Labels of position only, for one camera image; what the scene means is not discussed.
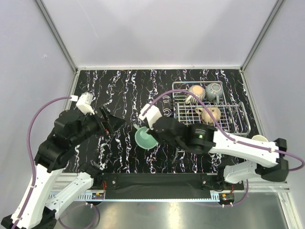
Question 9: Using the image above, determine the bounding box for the grey-blue speckled ceramic mug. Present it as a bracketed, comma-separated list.
[205, 83, 224, 104]

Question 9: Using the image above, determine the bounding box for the aluminium frame post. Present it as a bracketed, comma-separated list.
[240, 0, 285, 72]
[34, 0, 78, 73]

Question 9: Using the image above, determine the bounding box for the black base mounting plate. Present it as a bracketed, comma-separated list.
[91, 173, 245, 200]

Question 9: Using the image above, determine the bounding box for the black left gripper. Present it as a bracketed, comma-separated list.
[71, 105, 127, 146]

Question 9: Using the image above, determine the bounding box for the black marble pattern mat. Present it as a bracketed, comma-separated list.
[64, 69, 259, 173]

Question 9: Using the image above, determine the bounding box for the aluminium frame post right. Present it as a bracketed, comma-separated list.
[240, 0, 285, 72]

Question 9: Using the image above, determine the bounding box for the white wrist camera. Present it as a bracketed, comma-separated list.
[138, 104, 162, 130]
[70, 92, 95, 115]

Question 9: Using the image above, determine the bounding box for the white ribbed ceramic mug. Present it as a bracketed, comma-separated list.
[184, 85, 206, 104]

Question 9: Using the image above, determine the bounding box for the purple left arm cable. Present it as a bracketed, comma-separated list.
[10, 95, 79, 229]

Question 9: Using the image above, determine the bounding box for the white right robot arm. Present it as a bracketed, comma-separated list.
[148, 116, 289, 189]

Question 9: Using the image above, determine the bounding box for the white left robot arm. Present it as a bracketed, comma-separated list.
[1, 107, 125, 229]

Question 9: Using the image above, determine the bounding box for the aluminium frame post left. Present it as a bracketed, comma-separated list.
[34, 0, 78, 73]

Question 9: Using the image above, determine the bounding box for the mint green cup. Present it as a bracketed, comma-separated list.
[133, 124, 154, 150]

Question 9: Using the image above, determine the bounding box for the tan glazed ceramic mug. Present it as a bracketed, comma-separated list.
[195, 107, 221, 125]

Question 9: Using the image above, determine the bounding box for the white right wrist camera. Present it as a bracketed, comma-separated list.
[138, 104, 162, 130]

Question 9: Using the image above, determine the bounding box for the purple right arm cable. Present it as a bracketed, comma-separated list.
[142, 89, 305, 206]

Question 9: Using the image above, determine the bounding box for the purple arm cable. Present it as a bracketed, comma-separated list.
[10, 95, 79, 229]
[142, 89, 305, 206]

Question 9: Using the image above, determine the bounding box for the silver wire dish rack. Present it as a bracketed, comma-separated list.
[172, 92, 251, 137]

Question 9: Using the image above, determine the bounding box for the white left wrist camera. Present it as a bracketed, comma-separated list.
[70, 92, 95, 115]

